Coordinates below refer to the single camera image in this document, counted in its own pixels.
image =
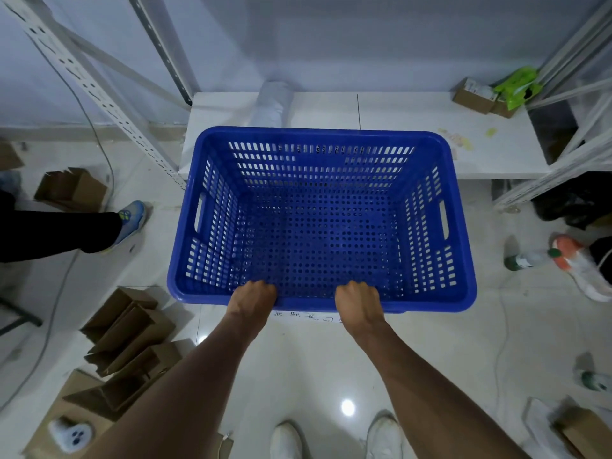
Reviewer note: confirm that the person's right hand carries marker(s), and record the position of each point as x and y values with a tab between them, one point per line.
359	305

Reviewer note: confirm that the person's left hand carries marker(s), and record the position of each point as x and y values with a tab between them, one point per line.
248	303

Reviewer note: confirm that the person's left fingers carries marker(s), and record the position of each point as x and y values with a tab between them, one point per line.
262	287

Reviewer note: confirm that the person's right fingers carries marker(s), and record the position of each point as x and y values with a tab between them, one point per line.
349	287

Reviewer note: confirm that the blue perforated plastic basket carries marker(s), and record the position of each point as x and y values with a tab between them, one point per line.
315	224

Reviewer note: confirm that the person's right forearm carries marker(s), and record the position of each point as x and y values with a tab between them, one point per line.
430	401

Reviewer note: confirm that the person's left forearm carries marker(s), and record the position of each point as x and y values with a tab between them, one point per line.
191	391

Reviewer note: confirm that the open brown cardboard box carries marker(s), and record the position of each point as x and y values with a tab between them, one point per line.
117	313
71	190
129	382
134	339

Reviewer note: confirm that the person's white right shoe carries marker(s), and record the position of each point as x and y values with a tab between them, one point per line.
384	439

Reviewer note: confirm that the person's white left shoe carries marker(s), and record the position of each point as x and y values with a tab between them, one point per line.
286	442

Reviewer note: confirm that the clear bottle green cap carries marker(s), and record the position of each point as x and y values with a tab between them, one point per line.
528	259
596	381

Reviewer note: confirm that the white plastic roll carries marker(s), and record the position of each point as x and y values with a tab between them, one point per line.
271	105

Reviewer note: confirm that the small brown box white label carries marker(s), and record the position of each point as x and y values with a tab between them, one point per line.
473	95

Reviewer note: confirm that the small plain brown box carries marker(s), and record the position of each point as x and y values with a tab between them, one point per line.
503	109

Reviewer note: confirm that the white plastic wrapper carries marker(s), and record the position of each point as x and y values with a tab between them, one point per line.
540	425

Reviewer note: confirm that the black plastic bag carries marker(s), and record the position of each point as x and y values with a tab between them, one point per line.
573	200

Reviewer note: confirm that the black metal stand leg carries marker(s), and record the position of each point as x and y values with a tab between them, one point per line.
21	315

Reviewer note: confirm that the flat brown cardboard sheet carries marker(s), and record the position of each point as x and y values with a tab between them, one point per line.
52	425

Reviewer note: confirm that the green plastic packet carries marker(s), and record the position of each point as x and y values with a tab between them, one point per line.
517	86

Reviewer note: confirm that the brown cardboard piece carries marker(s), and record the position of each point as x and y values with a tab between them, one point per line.
9	155

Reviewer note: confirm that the white slotted metal rack frame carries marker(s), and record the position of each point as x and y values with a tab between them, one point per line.
86	76

